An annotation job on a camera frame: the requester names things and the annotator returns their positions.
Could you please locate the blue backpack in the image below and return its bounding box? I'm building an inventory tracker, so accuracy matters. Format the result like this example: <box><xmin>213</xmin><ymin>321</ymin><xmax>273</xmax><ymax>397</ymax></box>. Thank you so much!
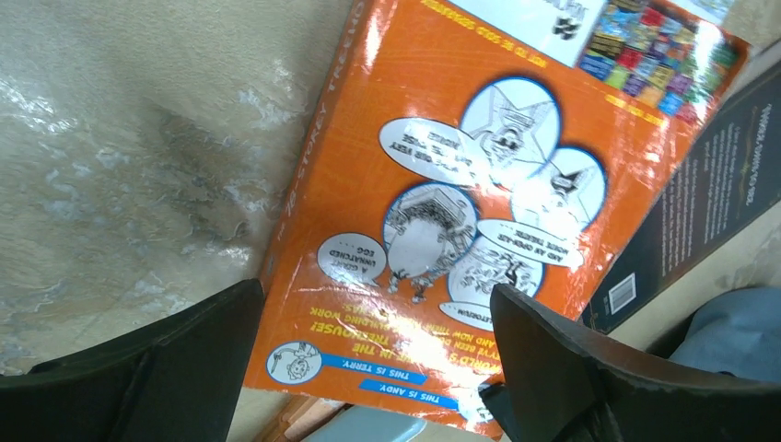
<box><xmin>649</xmin><ymin>286</ymin><xmax>780</xmax><ymax>394</ymax></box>

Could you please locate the small orange eraser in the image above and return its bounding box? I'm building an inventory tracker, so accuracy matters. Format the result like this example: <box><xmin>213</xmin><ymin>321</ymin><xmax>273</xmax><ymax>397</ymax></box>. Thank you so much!
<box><xmin>253</xmin><ymin>396</ymin><xmax>347</xmax><ymax>442</ymax></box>

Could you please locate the black book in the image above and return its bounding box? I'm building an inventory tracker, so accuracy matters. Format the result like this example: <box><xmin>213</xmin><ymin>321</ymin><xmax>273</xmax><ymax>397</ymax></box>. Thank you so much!
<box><xmin>581</xmin><ymin>64</ymin><xmax>780</xmax><ymax>333</ymax></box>

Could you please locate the orange treehouse book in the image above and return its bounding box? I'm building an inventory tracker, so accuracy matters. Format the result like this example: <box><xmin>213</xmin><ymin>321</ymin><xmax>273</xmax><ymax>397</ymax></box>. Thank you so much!
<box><xmin>244</xmin><ymin>1</ymin><xmax>750</xmax><ymax>439</ymax></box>

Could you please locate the light blue stapler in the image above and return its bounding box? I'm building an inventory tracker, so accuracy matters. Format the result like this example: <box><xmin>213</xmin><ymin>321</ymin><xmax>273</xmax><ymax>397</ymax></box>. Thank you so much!
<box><xmin>302</xmin><ymin>406</ymin><xmax>426</xmax><ymax>442</ymax></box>

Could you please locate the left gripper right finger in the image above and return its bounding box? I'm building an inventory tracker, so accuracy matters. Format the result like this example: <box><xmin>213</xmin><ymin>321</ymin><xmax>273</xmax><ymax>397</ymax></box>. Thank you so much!
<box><xmin>480</xmin><ymin>285</ymin><xmax>780</xmax><ymax>441</ymax></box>

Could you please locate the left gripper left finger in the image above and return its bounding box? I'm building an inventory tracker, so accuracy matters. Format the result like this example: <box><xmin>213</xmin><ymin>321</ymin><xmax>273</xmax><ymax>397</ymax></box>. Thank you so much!
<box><xmin>1</xmin><ymin>279</ymin><xmax>265</xmax><ymax>441</ymax></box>

